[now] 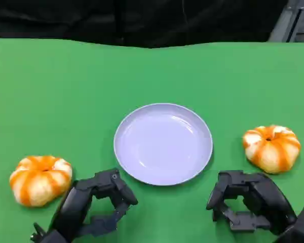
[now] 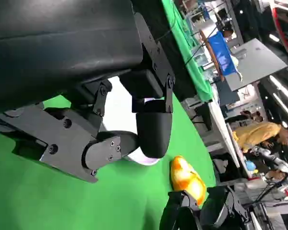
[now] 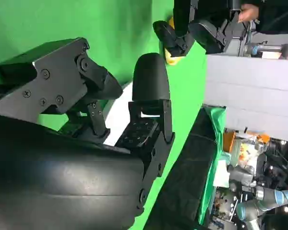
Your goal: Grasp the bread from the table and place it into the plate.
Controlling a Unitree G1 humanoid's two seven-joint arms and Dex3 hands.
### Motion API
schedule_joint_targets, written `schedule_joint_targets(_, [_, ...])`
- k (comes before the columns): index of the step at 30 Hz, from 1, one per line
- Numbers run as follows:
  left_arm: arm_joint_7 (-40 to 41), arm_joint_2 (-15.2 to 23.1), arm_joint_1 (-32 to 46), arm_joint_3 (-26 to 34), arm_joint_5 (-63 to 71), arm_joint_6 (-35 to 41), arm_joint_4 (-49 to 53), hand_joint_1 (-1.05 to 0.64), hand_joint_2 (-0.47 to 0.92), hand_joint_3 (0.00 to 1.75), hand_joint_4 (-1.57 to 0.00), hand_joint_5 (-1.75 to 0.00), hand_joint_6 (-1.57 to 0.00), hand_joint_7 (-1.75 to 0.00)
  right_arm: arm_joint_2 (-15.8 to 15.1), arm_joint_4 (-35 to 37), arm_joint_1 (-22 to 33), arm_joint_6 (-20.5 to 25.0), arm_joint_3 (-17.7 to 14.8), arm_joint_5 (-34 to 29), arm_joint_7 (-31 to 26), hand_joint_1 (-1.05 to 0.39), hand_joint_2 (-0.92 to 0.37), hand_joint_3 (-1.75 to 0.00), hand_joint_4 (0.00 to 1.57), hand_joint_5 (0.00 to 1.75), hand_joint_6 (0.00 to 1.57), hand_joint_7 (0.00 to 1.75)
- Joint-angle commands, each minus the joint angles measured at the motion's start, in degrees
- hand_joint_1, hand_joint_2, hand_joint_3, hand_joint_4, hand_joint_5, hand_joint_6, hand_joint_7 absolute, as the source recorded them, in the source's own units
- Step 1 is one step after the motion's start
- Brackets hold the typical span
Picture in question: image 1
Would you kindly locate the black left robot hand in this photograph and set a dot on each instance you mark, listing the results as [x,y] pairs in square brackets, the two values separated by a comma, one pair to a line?
[76,202]

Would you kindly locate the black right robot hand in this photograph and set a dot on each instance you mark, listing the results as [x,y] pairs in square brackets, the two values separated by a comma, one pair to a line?
[266,197]

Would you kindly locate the orange and white bread roll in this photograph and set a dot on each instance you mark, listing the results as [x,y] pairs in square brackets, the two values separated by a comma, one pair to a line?
[272,149]
[40,181]

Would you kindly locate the lilac plate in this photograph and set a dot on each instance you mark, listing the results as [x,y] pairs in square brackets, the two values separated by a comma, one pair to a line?
[163,144]

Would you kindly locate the black backdrop cloth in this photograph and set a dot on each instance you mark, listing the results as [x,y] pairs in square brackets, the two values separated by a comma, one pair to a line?
[116,20]

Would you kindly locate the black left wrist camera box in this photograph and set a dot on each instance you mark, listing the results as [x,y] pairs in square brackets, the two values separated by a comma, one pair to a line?
[54,238]

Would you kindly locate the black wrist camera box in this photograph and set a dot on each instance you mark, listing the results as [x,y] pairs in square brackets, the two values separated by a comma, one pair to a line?
[54,238]
[301,225]

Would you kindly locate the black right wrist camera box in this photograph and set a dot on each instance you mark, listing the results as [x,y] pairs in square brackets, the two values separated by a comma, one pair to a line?
[301,225]

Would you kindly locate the grey metal frame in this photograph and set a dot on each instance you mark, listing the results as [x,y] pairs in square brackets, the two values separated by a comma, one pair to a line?
[283,27]

